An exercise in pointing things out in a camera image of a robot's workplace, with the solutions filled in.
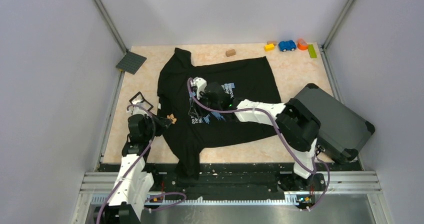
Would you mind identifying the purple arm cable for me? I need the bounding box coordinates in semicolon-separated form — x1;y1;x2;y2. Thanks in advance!
95;103;187;224
186;77;331;211

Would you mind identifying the orange toy piece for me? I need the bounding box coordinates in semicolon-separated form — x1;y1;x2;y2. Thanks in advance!
297;38;309;51

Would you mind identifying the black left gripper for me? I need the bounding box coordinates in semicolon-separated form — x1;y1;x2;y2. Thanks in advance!
143;111;172;140

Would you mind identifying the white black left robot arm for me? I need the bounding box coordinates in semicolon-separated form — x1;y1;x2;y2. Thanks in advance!
94;103;177;223

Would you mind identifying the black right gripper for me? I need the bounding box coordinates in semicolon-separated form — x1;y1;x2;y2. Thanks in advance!
189;90;222;120

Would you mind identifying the yellow toy block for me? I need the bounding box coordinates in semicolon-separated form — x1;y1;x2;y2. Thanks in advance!
264;44;275;52

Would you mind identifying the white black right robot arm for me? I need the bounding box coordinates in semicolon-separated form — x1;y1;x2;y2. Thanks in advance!
187;77;321;190

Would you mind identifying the black hard case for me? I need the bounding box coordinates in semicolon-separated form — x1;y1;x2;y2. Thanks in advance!
294;83;376;164

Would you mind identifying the white cable duct strip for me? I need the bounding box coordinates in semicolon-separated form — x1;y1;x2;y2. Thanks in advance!
91;191;316;206

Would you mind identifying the black brooch display box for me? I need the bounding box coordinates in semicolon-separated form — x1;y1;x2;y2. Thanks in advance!
129;92;153;111

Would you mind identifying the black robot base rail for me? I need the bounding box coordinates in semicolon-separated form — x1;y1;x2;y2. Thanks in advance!
99;162;327;201

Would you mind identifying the green toy block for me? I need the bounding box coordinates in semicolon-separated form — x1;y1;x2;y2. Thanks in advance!
307;44;318;59

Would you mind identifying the dark grey building baseplate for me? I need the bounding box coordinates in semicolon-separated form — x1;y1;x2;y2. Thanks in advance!
116;51;147;75

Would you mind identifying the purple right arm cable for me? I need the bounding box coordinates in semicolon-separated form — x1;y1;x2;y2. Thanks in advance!
186;77;331;211

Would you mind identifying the black printed t-shirt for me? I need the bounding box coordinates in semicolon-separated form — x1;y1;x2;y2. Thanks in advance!
157;48;281;180

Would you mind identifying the brown wooden block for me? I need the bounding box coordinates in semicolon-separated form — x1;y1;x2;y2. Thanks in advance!
225;49;236;57

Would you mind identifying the tan wooden block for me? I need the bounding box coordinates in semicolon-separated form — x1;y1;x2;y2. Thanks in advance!
266;41;278;46

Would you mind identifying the blue toy car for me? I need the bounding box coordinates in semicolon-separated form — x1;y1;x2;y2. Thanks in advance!
278;40;297;52

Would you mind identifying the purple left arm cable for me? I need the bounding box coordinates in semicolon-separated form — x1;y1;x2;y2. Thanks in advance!
95;103;187;224

